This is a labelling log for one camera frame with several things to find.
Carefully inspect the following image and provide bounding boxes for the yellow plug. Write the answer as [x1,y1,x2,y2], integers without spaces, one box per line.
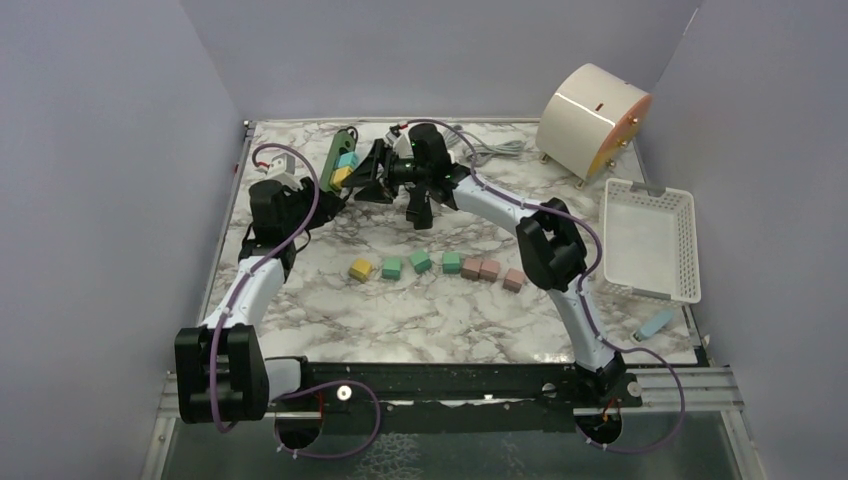
[330,166,354,190]
[348,258,374,283]

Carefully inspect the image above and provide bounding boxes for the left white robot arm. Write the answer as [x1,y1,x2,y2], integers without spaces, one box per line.
[174,178,346,430]

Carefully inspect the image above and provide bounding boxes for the beige cylindrical container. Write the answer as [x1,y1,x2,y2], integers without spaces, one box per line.
[536,63,653,183]

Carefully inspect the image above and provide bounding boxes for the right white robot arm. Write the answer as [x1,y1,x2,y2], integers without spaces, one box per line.
[340,120,626,407]

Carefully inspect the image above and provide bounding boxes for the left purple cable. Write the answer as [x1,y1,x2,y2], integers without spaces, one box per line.
[208,143,382,462]

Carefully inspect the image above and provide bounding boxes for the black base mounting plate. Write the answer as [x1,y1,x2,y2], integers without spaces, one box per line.
[260,359,642,441]

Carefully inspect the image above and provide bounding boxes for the white plastic basket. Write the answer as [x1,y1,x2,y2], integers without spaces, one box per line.
[597,178,702,306]

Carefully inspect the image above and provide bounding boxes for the light blue small device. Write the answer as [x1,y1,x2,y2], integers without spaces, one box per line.
[632,309,675,342]

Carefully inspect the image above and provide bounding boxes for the green power strip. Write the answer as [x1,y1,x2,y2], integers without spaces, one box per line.
[320,126,359,193]

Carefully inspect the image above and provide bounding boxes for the pink plug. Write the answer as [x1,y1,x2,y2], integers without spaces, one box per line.
[502,268,527,293]
[479,259,501,283]
[460,257,482,281]

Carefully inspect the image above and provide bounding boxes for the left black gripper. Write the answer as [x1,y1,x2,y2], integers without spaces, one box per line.
[282,176,342,237]

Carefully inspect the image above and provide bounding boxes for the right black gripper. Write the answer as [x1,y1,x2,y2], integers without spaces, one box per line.
[340,140,430,206]

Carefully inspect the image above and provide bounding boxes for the black power strip middle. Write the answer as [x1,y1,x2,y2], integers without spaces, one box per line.
[405,185,433,230]

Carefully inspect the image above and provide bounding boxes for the aluminium rail frame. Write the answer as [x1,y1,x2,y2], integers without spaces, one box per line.
[141,363,765,479]

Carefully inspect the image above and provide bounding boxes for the green plug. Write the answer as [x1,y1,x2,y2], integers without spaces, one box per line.
[381,257,403,280]
[442,251,462,275]
[408,250,432,274]

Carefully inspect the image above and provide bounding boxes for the purple cable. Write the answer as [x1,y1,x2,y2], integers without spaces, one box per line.
[390,119,687,457]
[208,143,382,462]

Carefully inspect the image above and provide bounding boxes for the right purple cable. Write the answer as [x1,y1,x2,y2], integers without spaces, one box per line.
[390,119,687,457]

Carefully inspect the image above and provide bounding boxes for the blue plug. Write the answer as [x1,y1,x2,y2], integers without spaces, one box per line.
[335,151,360,169]

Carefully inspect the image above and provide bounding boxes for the grey coiled cable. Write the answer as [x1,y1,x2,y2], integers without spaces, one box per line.
[443,125,528,167]

